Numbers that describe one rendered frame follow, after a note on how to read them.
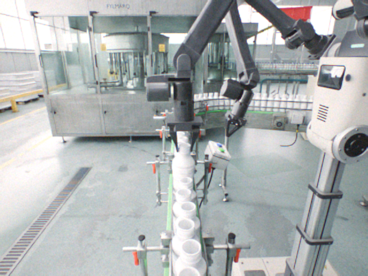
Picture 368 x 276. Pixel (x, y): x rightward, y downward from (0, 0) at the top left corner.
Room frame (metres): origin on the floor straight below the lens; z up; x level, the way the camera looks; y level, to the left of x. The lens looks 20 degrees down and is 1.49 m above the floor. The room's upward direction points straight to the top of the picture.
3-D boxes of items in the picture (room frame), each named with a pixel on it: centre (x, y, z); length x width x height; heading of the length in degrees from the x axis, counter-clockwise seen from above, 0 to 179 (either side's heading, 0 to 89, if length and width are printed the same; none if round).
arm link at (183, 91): (0.61, 0.01, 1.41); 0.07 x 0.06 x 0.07; 93
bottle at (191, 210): (0.44, -0.01, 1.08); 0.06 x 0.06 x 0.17
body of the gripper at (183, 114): (0.61, 0.00, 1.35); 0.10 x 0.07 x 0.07; 92
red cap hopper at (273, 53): (7.06, -3.04, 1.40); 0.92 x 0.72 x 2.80; 74
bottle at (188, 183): (0.55, -0.01, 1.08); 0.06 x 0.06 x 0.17
